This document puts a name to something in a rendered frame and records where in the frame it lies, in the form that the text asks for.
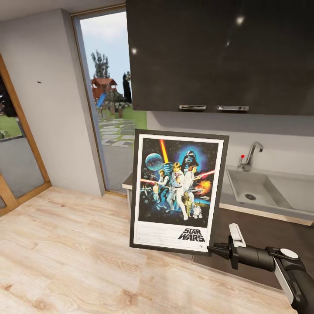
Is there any poster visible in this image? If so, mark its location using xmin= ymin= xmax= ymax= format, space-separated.
xmin=130 ymin=129 xmax=229 ymax=257

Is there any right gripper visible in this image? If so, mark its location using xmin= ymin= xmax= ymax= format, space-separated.
xmin=207 ymin=235 xmax=259 ymax=270

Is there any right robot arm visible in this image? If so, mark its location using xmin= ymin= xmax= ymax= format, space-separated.
xmin=207 ymin=223 xmax=314 ymax=314

